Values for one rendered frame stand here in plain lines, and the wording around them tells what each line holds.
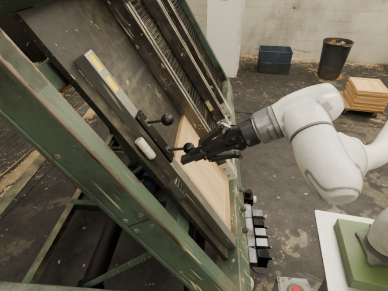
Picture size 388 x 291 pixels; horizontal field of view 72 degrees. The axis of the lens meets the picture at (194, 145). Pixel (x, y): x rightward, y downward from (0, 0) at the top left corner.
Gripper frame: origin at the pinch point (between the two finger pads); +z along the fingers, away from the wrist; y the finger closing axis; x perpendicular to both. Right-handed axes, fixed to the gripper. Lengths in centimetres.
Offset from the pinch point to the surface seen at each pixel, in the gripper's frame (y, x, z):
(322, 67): 212, 440, -116
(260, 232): 76, 25, 6
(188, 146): -1.3, 3.7, 0.8
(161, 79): -11, 50, 13
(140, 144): -8.9, 3.9, 13.7
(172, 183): 10.1, 4.3, 14.0
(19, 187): 3, 46, 127
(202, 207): 28.1, 7.2, 12.5
